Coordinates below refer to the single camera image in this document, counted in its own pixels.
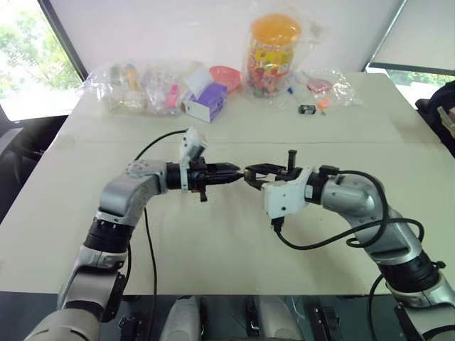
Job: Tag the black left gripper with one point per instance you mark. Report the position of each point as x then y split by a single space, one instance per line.
199 175

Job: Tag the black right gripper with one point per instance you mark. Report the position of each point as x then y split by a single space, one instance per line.
289 171

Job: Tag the brass padlock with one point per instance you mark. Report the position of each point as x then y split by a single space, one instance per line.
248 175

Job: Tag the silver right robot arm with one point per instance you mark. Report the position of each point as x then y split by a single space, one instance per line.
362 202

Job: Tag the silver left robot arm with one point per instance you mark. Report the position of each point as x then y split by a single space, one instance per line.
121 199

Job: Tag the purple and white box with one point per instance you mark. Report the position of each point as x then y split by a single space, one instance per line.
209 103

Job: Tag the small black box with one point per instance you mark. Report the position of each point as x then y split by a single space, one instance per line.
307 109

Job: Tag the pink small packet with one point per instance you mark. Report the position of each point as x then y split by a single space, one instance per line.
173 96

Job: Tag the small orange item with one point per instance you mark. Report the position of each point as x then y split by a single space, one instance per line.
324 103

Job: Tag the pink plastic bowl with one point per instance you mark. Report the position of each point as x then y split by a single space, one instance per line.
225 76

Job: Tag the white paper card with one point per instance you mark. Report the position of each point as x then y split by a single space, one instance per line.
197 80

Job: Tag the white round container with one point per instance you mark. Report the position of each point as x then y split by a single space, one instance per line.
136 101

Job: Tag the crumpled clear plastic bag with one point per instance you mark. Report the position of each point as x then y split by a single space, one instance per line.
341 89

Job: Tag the orange lidded candy jar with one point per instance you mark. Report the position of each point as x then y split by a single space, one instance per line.
272 57

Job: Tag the yellow tube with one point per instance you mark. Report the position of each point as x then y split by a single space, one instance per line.
132 78

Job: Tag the clear bag around jar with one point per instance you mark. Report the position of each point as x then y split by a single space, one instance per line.
309 42

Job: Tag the silver rounded shell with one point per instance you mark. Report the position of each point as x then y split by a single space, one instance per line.
275 319
183 319

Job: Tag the large clear plastic bag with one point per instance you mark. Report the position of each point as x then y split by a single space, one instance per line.
106 81

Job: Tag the dark clothed person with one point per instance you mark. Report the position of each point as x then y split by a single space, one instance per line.
440 117

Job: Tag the black chair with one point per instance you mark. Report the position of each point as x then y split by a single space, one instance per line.
21 160

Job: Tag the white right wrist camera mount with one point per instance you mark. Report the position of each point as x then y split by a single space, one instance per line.
284 199

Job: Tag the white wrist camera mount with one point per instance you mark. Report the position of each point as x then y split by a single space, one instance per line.
284 199
192 142

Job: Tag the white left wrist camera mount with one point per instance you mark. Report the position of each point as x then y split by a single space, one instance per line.
192 142

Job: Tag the black window frame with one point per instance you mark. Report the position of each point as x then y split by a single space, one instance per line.
387 46

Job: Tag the black window frame bar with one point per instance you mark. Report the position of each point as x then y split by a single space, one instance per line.
64 39

